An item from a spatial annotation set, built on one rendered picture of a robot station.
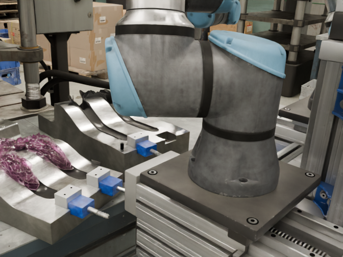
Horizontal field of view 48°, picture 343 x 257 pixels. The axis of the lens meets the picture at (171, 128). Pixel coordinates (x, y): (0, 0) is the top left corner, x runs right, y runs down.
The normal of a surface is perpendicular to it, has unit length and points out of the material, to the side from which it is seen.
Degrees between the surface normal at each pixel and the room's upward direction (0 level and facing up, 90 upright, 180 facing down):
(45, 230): 90
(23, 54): 90
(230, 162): 72
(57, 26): 90
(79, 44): 82
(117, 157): 90
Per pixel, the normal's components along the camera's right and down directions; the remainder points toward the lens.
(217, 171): -0.47, 0.00
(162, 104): 0.07, 0.70
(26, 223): -0.47, 0.30
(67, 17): 0.69, 0.30
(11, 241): 0.05, -0.93
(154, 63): 0.02, 0.17
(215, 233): -0.66, 0.25
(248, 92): 0.10, 0.37
